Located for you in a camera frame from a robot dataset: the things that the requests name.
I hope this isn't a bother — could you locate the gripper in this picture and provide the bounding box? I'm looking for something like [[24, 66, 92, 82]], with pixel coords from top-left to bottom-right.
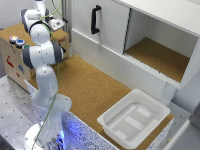
[[48, 17, 65, 32]]

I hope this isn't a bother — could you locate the green button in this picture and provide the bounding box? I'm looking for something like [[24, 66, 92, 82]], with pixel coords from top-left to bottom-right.
[[21, 43, 31, 51]]

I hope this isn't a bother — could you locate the blue button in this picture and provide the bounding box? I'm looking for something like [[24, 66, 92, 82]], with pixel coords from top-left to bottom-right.
[[15, 38, 26, 47]]

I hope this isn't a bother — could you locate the red button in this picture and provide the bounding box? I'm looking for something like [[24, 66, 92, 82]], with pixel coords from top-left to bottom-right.
[[8, 34, 19, 44]]

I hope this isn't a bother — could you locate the white sliding door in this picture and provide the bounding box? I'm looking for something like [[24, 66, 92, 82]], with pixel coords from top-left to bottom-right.
[[72, 0, 131, 55]]

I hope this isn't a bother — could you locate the wooden drawer box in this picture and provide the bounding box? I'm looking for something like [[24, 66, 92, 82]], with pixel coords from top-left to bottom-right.
[[0, 22, 71, 92]]

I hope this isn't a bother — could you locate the white cabinet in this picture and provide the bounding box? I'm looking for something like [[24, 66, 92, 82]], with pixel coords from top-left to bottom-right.
[[68, 0, 200, 107]]

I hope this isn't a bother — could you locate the white plastic box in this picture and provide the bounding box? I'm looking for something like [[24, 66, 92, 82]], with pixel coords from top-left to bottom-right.
[[96, 88, 172, 150]]

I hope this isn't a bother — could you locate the black door handle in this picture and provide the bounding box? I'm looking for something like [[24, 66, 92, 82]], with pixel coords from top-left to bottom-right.
[[90, 4, 102, 35]]

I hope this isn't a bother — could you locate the green cable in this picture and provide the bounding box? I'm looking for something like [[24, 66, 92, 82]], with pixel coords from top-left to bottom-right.
[[31, 0, 65, 150]]

